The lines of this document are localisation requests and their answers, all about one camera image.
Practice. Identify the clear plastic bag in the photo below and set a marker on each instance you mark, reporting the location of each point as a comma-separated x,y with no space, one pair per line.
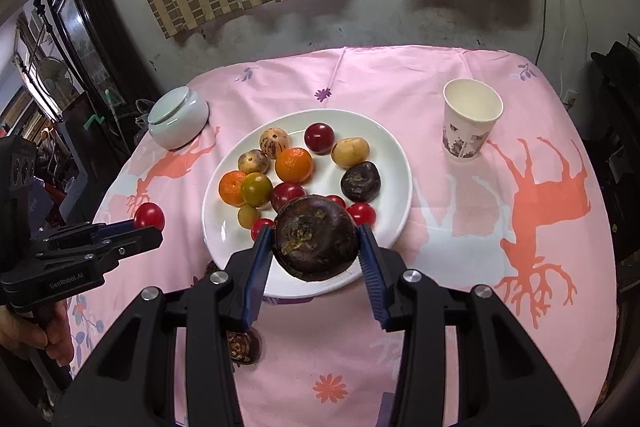
143,113

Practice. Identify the large dark purple mangosteen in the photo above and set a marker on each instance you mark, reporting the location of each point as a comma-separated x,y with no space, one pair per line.
315,239

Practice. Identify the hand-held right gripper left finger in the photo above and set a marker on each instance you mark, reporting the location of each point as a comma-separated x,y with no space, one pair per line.
257,277

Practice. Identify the green-yellow tangerine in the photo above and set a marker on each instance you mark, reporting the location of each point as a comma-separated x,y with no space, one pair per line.
257,190

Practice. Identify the dark red plum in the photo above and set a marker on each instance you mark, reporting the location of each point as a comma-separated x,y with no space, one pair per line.
319,138
286,194

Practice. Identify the standing electric fan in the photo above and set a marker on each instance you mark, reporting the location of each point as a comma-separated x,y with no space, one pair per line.
50,74

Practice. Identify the striped tan fruit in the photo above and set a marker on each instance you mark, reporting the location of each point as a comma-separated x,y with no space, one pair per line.
251,161
273,142

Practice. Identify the white oval plate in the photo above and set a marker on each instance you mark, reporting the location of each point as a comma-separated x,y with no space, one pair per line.
387,167

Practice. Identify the pale tan round fruit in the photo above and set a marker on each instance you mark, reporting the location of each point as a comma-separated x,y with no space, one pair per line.
351,152

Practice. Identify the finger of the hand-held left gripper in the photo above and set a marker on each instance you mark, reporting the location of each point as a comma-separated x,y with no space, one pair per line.
135,241
117,226

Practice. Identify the orange tangerine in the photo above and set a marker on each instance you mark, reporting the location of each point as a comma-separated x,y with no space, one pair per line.
294,165
230,188

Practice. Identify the small yellow fruit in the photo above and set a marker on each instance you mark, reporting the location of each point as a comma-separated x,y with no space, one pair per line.
247,217

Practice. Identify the printed paper cup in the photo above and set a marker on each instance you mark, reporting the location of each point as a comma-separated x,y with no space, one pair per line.
465,132

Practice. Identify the pink printed tablecloth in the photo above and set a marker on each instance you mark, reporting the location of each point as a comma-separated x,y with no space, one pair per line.
475,232

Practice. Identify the person's left hand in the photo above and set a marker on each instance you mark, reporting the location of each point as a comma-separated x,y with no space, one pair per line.
60,342

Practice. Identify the red cherry tomato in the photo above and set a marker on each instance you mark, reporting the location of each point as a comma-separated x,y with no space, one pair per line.
362,213
149,216
336,200
260,227

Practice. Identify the white lidded ceramic jar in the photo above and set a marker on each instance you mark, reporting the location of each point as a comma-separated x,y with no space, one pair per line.
177,122

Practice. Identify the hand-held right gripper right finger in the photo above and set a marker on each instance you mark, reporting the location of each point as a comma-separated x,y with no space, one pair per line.
372,277

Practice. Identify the black glass door cabinet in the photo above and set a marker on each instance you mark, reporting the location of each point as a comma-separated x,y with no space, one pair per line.
85,22

